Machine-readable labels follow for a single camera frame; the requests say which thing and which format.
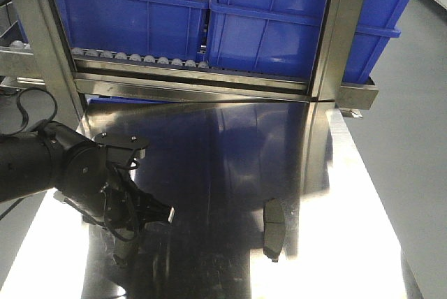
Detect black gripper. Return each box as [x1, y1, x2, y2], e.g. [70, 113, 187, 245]
[83, 169, 175, 266]

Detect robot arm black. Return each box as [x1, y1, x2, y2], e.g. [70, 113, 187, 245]
[1, 121, 175, 265]

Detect left blue plastic crate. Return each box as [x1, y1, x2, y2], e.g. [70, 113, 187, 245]
[55, 0, 208, 61]

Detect blue plastic crate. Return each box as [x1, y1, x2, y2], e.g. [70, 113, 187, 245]
[207, 0, 409, 84]
[55, 0, 208, 61]

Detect right blue plastic crate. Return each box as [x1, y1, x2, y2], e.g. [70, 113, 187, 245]
[207, 0, 409, 84]

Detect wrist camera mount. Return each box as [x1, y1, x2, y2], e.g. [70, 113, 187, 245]
[93, 131, 149, 170]

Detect stainless steel rack frame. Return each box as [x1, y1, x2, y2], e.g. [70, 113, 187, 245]
[1, 0, 379, 127]

